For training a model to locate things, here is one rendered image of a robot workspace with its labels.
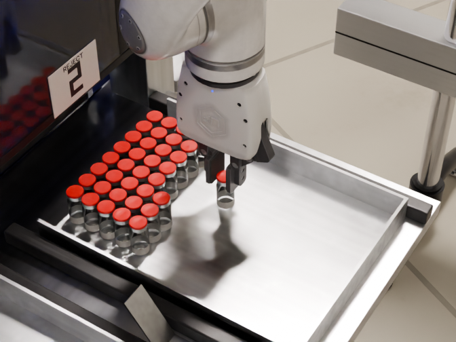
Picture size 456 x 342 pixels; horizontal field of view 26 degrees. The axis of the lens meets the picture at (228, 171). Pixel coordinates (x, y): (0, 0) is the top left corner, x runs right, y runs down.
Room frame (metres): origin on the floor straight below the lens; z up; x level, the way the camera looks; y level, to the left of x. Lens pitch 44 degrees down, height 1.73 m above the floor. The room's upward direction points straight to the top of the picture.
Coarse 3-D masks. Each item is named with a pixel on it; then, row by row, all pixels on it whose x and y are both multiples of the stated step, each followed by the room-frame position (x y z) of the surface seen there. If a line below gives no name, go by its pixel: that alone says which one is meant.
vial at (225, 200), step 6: (216, 180) 0.83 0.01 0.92; (216, 186) 0.83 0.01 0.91; (222, 186) 0.82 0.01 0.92; (216, 192) 0.82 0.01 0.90; (222, 192) 0.82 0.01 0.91; (234, 192) 0.83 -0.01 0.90; (216, 198) 0.83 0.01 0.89; (222, 198) 0.82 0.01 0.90; (228, 198) 0.82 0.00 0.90; (234, 198) 0.83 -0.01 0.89; (222, 204) 0.82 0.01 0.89; (228, 204) 0.82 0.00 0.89
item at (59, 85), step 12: (84, 48) 0.91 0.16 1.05; (72, 60) 0.89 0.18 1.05; (84, 60) 0.91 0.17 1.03; (96, 60) 0.93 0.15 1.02; (60, 72) 0.88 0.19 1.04; (72, 72) 0.89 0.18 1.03; (84, 72) 0.91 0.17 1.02; (96, 72) 0.93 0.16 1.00; (60, 84) 0.87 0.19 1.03; (84, 84) 0.91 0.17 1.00; (60, 96) 0.87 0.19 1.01; (60, 108) 0.87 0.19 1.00
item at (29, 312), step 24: (0, 288) 0.69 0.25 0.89; (24, 288) 0.67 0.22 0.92; (0, 312) 0.66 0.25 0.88; (24, 312) 0.66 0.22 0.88; (48, 312) 0.65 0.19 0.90; (0, 336) 0.63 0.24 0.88; (24, 336) 0.63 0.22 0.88; (48, 336) 0.63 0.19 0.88; (72, 336) 0.63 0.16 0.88; (96, 336) 0.62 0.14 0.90
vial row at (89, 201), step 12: (168, 120) 0.93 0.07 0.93; (156, 132) 0.91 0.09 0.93; (168, 132) 0.92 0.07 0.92; (144, 144) 0.88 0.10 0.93; (156, 144) 0.89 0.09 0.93; (132, 156) 0.86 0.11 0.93; (144, 156) 0.86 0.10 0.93; (120, 168) 0.84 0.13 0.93; (132, 168) 0.84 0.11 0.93; (108, 180) 0.82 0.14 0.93; (120, 180) 0.82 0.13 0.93; (96, 192) 0.80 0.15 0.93; (108, 192) 0.80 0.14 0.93; (84, 204) 0.78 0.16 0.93; (96, 204) 0.79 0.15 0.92; (84, 216) 0.78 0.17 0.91; (96, 216) 0.78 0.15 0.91; (96, 228) 0.78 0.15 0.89
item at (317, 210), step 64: (192, 192) 0.85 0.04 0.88; (256, 192) 0.85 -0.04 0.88; (320, 192) 0.85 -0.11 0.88; (384, 192) 0.82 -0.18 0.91; (128, 256) 0.74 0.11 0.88; (192, 256) 0.74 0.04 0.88; (256, 256) 0.74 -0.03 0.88; (320, 256) 0.74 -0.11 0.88; (256, 320) 0.65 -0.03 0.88; (320, 320) 0.63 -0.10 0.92
